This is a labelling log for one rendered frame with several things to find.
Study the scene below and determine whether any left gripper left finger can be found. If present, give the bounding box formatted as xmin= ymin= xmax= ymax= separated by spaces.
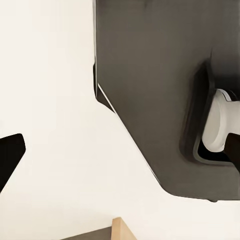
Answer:
xmin=0 ymin=133 xmax=26 ymax=193

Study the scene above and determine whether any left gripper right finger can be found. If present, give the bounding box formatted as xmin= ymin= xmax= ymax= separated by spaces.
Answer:
xmin=224 ymin=133 xmax=240 ymax=173

